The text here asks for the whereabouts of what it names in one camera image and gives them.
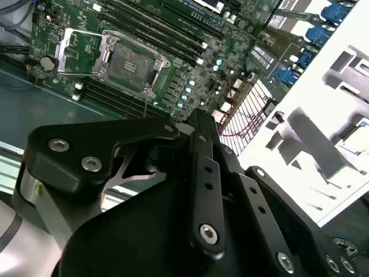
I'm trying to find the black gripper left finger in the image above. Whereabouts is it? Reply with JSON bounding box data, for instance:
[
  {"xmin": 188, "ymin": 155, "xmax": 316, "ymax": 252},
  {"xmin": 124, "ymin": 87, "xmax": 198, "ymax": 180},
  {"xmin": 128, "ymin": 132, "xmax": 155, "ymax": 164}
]
[{"xmin": 16, "ymin": 108, "xmax": 227, "ymax": 255}]

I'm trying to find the metal socket cover frame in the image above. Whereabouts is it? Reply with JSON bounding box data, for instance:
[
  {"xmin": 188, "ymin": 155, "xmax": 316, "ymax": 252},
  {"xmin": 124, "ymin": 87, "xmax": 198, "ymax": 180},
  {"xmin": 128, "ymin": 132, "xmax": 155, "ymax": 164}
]
[{"xmin": 55, "ymin": 27, "xmax": 113, "ymax": 79}]

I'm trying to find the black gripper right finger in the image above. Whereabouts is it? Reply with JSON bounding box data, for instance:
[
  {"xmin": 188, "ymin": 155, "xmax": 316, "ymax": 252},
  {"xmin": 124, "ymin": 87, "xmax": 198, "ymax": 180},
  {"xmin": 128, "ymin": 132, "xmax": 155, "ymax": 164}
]
[{"xmin": 212, "ymin": 117, "xmax": 361, "ymax": 277}]

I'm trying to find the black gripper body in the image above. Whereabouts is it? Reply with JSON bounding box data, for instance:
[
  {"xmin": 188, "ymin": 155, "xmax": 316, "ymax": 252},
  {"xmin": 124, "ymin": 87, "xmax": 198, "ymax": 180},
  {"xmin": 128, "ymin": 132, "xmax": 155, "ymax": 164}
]
[{"xmin": 59, "ymin": 170, "xmax": 279, "ymax": 277}]

